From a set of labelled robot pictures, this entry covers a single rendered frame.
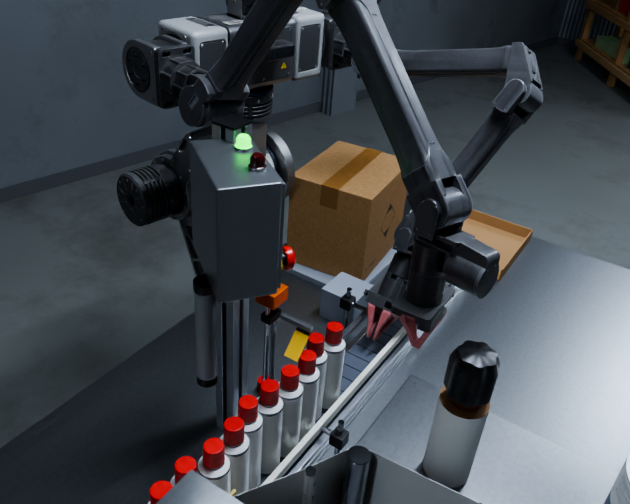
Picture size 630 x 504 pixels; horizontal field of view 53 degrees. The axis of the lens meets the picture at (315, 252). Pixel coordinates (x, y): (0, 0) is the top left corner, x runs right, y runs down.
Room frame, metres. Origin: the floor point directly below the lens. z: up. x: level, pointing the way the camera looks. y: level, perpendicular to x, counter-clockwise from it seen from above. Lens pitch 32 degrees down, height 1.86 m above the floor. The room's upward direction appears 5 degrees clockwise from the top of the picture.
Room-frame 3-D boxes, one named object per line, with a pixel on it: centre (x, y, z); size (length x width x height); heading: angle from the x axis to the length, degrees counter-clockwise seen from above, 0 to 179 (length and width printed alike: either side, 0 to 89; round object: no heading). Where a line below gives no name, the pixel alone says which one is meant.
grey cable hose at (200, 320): (0.80, 0.17, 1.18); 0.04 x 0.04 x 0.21
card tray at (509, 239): (1.74, -0.51, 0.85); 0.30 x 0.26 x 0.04; 149
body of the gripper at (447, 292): (0.80, -0.17, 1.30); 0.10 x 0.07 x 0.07; 149
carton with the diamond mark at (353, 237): (1.62, -0.09, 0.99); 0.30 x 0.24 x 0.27; 155
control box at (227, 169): (0.84, 0.12, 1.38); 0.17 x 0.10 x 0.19; 24
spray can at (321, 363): (0.92, -0.02, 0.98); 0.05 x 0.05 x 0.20
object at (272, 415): (0.79, 0.06, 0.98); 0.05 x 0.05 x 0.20
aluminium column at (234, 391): (0.92, 0.14, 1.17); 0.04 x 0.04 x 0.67; 59
